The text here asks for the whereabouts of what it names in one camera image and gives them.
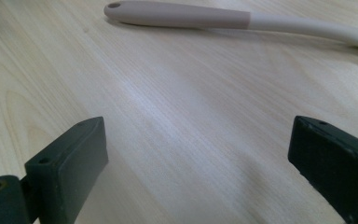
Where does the beige silicone spatula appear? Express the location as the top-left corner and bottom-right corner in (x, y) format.
(103, 0), (358, 53)

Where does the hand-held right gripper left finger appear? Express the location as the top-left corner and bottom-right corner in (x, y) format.
(23, 116), (109, 224)

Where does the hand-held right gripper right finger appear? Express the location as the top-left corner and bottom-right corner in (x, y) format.
(287, 115), (358, 224)

